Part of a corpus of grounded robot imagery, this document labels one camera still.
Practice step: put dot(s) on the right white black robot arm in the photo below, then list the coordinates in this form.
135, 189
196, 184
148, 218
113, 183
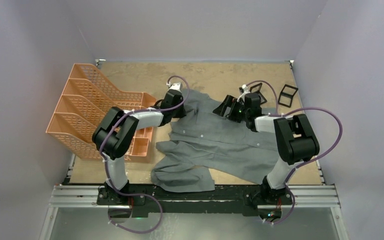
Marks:
295, 138

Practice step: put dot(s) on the orange plastic file organizer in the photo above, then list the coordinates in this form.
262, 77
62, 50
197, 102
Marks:
87, 96

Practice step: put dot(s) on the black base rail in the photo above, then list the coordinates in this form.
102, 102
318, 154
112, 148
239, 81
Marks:
248, 200

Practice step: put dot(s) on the left black display frame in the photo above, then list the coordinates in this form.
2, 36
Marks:
256, 88

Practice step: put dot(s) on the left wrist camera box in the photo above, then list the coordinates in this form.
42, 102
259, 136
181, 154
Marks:
177, 86

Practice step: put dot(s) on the grey button-up shirt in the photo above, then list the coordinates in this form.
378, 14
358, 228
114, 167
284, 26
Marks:
202, 140

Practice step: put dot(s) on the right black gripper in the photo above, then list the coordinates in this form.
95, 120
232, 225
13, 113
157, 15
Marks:
229, 101

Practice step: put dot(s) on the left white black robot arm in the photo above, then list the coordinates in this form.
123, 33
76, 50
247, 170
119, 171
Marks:
115, 133

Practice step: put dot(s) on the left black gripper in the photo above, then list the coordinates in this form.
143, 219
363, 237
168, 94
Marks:
182, 113

